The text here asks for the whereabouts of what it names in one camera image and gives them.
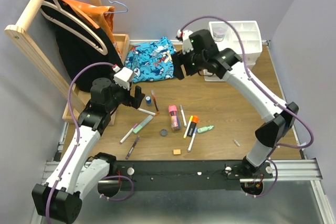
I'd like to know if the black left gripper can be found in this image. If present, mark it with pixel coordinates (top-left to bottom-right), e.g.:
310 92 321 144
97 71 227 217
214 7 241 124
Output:
106 73 145 112

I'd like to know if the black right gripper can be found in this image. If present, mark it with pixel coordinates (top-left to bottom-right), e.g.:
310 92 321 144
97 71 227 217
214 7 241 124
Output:
171 46 206 79

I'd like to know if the grey round tin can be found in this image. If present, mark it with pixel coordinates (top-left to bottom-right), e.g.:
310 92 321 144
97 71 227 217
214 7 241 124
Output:
160 129 168 136

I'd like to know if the pink lid pen tube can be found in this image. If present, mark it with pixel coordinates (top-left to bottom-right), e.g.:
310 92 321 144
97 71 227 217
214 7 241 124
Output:
168 105 181 131

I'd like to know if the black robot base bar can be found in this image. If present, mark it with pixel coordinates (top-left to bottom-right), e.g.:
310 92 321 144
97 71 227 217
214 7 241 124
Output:
97 158 274 196

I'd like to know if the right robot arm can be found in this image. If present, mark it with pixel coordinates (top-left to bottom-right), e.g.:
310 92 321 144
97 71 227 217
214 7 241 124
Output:
172 29 299 178

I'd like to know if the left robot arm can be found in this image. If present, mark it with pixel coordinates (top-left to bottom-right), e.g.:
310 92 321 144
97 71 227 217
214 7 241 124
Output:
31 78 145 223

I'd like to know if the pink cap white marker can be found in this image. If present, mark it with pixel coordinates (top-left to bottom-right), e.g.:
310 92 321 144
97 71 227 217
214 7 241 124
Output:
137 108 157 116

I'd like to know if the red clear-cap pen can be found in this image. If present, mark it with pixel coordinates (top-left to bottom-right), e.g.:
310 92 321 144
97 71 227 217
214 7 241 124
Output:
151 90 160 115

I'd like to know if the blue shark print cloth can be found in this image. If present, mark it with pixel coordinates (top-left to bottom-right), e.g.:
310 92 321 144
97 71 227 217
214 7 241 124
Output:
124 37 176 83

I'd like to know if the purple cap white marker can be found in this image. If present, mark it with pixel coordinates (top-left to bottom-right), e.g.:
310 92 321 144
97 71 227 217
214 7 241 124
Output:
119 123 138 144

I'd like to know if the mint grey highlighter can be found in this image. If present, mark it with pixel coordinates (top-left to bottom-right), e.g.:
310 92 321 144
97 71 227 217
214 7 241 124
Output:
132 115 153 134

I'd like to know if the dark purple pen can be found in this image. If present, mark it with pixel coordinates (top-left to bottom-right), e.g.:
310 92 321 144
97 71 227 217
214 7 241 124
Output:
125 136 140 160

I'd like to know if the grey cap white marker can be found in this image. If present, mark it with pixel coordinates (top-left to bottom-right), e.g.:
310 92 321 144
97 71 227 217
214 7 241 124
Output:
180 104 187 127

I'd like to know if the yellow cap white marker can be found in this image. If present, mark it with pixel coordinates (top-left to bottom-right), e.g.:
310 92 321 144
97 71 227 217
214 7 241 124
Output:
183 115 193 139

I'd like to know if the orange black highlighter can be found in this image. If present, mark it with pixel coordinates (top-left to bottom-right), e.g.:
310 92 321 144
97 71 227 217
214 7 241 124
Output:
187 115 199 137

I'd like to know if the wooden clothes rack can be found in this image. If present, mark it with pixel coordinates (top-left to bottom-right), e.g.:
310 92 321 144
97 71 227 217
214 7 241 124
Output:
4 0 130 123

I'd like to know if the tan eraser block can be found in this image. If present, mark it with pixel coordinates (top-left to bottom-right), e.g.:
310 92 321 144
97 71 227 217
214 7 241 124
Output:
173 150 181 155

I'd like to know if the blue cap white marker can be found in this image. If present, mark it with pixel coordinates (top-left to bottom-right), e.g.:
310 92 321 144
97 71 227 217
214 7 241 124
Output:
187 127 197 152

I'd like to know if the white drawer organizer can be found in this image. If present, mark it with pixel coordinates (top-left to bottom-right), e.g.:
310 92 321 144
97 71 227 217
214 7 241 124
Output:
208 20 262 69

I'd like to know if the black hanging garment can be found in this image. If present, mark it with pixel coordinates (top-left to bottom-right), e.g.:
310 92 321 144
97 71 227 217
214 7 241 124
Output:
41 0 123 79

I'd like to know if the orange garment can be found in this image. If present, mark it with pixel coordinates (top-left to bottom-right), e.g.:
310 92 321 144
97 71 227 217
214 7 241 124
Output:
62 0 122 59

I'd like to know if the white wooden hanger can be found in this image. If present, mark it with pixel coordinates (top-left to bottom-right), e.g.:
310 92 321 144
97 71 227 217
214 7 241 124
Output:
36 0 109 56

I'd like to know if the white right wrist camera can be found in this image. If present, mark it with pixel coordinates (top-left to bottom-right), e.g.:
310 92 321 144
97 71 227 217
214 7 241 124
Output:
176 29 194 55

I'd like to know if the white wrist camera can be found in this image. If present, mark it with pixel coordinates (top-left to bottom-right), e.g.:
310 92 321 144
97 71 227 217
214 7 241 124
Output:
113 67 134 91
176 29 194 55

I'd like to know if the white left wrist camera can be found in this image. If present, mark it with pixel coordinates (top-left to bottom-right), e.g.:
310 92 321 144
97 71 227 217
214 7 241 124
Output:
113 67 134 91

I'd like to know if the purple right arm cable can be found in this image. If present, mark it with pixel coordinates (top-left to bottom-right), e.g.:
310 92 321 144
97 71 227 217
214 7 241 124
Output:
177 15 315 198

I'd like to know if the aluminium rail frame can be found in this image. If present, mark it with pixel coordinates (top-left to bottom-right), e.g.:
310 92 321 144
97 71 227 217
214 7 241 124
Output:
32 36 322 223

